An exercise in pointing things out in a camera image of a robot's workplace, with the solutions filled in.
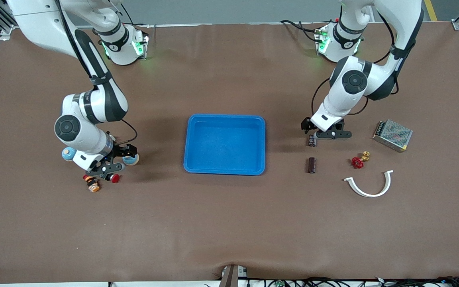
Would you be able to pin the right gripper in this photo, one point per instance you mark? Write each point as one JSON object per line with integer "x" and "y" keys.
{"x": 122, "y": 151}

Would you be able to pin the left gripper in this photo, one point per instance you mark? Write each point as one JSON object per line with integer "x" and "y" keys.
{"x": 306, "y": 124}

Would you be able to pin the light blue call bell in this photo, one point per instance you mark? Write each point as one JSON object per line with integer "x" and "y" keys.
{"x": 68, "y": 154}
{"x": 130, "y": 160}

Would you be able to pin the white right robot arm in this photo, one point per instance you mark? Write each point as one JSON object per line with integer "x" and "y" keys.
{"x": 88, "y": 137}

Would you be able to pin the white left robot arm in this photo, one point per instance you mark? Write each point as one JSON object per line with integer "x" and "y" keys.
{"x": 341, "y": 97}

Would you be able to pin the blue plastic tray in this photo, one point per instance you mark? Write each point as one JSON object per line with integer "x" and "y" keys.
{"x": 225, "y": 147}

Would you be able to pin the black red emergency stop button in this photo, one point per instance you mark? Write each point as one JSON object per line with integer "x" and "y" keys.
{"x": 115, "y": 178}

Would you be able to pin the orange red push button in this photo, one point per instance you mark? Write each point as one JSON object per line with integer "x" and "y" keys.
{"x": 92, "y": 184}

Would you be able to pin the white curved pipe clamp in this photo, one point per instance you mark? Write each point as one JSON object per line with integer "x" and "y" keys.
{"x": 352, "y": 185}

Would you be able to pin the metal mesh power supply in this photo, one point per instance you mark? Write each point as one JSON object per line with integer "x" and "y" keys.
{"x": 393, "y": 135}

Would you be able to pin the large table cover mat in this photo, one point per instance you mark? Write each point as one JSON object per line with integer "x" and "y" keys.
{"x": 229, "y": 223}

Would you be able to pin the metal table edge rail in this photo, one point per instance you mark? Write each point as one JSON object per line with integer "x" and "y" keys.
{"x": 213, "y": 25}

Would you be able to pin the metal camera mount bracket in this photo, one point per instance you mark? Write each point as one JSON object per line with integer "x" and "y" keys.
{"x": 229, "y": 277}

